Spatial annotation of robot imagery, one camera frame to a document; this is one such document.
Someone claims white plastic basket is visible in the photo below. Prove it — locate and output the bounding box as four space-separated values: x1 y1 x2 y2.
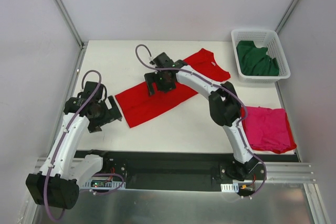
231 29 291 83

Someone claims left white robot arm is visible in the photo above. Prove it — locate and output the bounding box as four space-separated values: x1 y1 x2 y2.
26 81 122 209

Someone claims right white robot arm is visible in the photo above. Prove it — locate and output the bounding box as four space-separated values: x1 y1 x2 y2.
144 53 259 182

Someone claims green t shirt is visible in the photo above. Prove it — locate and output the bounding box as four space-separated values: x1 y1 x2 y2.
236 40 280 76

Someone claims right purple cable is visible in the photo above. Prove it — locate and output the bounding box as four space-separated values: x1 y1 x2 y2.
134 44 268 201

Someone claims purple cable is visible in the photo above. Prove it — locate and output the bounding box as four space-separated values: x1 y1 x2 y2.
134 44 268 201
43 70 125 222

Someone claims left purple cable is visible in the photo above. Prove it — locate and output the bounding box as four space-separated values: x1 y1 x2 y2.
43 70 125 222

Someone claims left white cable duct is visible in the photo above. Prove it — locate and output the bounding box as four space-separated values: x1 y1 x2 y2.
80 179 126 190

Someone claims white cable duct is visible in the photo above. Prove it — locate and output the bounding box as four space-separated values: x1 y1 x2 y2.
80 179 126 190
220 183 239 193

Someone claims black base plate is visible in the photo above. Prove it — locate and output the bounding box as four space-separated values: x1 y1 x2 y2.
73 151 267 190

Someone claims right white cable duct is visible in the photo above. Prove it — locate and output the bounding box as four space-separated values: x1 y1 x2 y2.
220 183 239 193

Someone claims aluminium rail frame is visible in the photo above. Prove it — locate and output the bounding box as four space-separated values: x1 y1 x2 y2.
32 40 331 224

